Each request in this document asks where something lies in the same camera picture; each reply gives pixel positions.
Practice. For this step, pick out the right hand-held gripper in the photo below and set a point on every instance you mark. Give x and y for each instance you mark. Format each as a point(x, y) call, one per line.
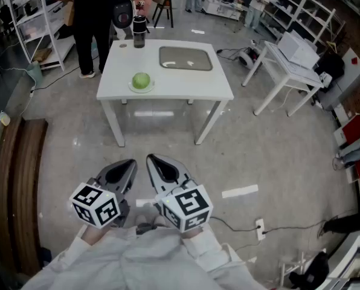
point(189, 205)

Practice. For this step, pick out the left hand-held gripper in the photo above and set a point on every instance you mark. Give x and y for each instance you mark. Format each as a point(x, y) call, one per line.
point(94, 205)

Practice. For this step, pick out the white dish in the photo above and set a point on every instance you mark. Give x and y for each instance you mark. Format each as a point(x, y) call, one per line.
point(133, 88)

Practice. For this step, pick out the green cabbage vegetable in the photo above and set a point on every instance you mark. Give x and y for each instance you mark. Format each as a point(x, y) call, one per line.
point(141, 80)

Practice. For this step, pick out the person's left forearm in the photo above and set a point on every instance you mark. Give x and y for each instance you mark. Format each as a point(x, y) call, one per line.
point(92, 237)

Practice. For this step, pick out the person's right forearm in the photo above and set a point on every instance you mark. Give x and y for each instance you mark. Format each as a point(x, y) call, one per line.
point(195, 240)

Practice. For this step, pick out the person's grey shoe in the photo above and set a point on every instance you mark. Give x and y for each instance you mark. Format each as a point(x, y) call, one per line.
point(159, 220)
point(142, 220)

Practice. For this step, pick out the white floor tape strip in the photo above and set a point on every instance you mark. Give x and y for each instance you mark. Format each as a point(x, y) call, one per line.
point(239, 191)

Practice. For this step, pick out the person's white clothing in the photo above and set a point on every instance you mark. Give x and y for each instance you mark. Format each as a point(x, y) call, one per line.
point(156, 261)

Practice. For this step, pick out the brown wooden bench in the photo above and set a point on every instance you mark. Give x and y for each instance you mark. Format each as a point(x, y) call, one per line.
point(17, 192)

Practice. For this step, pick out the white power strip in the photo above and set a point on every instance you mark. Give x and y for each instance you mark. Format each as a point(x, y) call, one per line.
point(260, 229)

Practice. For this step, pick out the grey glass inset panel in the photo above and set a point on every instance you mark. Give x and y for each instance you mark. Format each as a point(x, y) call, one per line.
point(186, 58)

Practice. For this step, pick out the small white bottle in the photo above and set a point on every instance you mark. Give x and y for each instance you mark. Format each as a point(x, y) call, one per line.
point(4, 119)

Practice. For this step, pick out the pale green bin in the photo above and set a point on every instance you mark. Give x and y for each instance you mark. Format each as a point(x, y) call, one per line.
point(35, 74)

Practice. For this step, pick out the white wheeled device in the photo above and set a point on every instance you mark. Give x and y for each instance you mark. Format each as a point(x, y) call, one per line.
point(248, 57)

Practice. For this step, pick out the white side table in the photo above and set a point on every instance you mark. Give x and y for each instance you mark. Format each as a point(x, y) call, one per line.
point(291, 71)

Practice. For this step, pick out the black and white robot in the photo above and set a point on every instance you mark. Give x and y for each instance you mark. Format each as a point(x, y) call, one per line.
point(124, 14)

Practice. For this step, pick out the black bag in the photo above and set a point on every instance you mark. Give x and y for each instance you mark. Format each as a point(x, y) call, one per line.
point(314, 270)

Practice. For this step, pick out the white metal shelf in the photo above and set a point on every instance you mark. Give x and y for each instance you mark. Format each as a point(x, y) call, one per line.
point(38, 20)
point(300, 11)

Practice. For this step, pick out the white low table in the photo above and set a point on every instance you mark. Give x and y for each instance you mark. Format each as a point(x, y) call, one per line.
point(225, 8)

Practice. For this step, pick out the white cardboard box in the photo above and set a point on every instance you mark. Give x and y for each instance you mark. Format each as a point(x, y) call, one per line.
point(299, 48)

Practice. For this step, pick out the red and white box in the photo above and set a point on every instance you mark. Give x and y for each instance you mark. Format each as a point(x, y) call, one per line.
point(353, 130)

